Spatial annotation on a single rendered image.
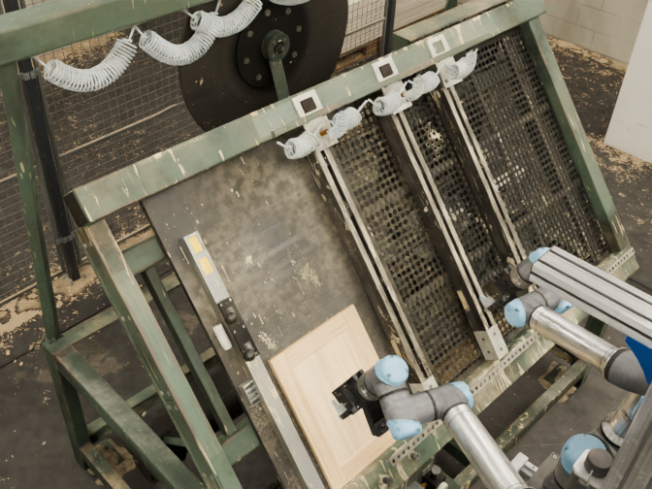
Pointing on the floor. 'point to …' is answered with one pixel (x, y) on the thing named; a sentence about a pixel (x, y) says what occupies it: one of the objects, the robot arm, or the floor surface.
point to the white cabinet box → (635, 99)
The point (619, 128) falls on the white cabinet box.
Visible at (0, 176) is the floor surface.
